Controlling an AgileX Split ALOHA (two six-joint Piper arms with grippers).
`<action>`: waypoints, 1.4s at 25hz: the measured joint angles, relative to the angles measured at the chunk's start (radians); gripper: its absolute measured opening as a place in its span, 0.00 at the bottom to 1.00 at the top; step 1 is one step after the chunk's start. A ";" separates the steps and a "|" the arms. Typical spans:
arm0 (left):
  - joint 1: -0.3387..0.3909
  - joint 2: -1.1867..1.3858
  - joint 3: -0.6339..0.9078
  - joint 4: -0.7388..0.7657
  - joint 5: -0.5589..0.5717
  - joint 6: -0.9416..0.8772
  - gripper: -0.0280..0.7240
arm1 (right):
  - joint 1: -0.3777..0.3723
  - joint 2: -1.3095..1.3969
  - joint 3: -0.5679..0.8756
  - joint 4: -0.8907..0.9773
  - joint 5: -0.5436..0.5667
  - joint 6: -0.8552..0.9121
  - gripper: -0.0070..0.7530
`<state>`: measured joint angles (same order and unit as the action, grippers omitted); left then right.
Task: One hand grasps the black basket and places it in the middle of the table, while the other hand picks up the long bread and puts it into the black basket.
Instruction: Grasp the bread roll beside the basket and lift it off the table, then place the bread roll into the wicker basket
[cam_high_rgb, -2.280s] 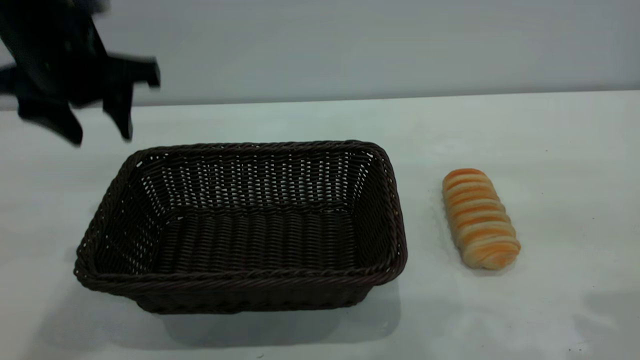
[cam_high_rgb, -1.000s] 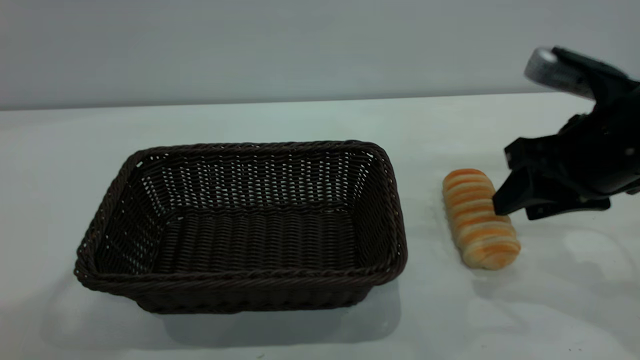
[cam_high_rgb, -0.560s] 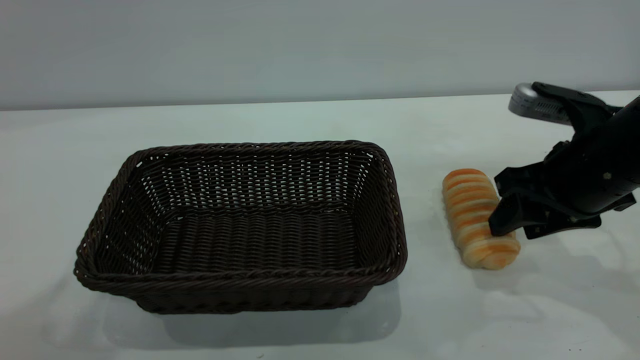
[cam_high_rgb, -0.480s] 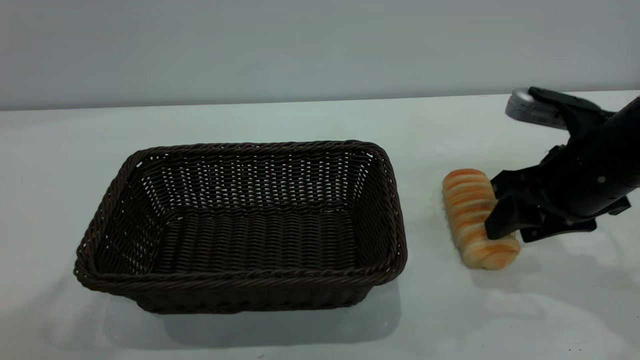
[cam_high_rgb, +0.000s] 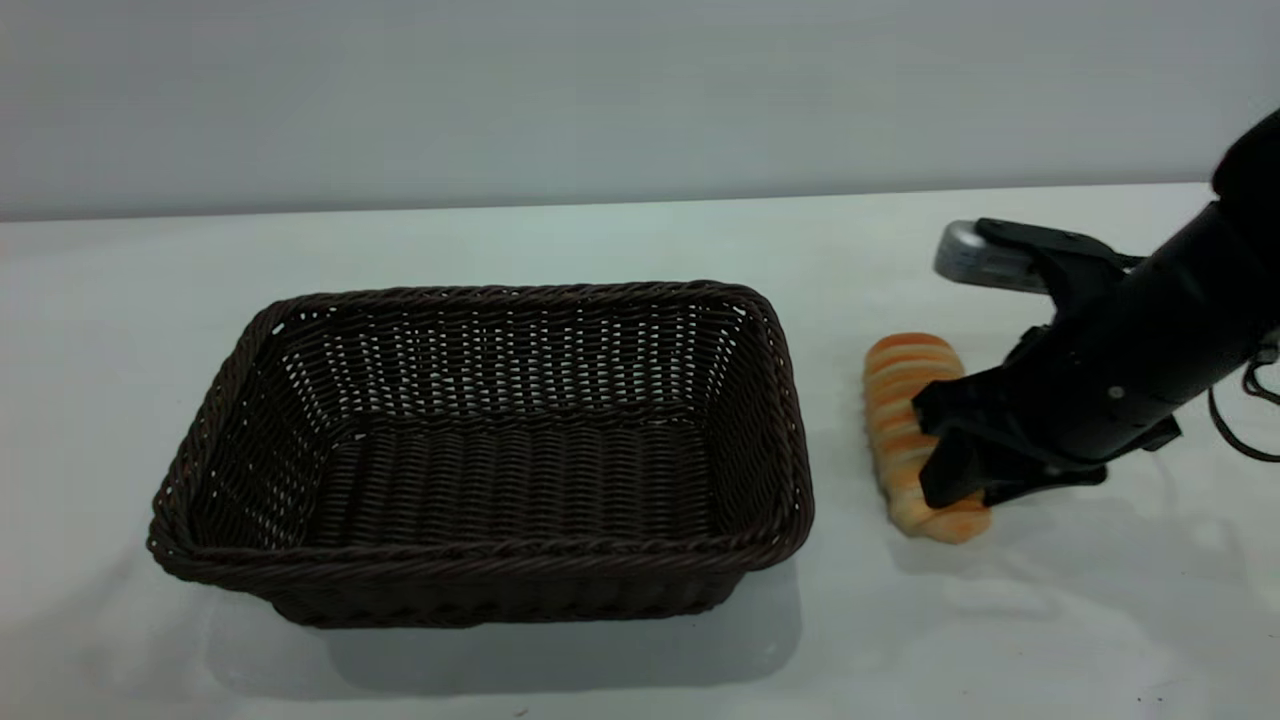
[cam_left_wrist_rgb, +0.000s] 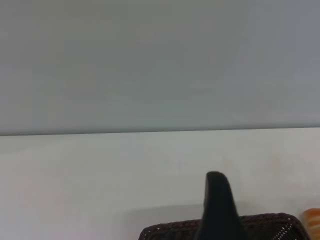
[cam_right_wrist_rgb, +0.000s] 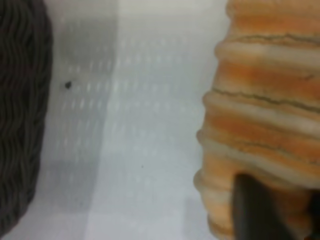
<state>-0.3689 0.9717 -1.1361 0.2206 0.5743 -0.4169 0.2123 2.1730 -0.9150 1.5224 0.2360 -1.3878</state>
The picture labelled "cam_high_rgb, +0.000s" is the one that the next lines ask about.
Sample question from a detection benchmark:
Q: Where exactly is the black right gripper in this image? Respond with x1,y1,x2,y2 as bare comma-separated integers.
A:
912,203,1280,511

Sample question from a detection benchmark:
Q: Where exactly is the striped orange bread roll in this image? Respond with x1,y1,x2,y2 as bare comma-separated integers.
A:
863,332,993,546

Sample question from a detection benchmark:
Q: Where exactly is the black woven wicker basket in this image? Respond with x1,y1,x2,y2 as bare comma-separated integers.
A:
148,281,816,631

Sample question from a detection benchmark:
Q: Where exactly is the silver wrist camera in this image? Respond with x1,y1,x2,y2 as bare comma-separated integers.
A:
934,220,1053,296

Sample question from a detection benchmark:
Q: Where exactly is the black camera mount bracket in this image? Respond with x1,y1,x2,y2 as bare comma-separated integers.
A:
974,217,1146,313

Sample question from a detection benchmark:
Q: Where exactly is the black cable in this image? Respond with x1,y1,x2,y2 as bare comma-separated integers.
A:
1208,345,1280,464

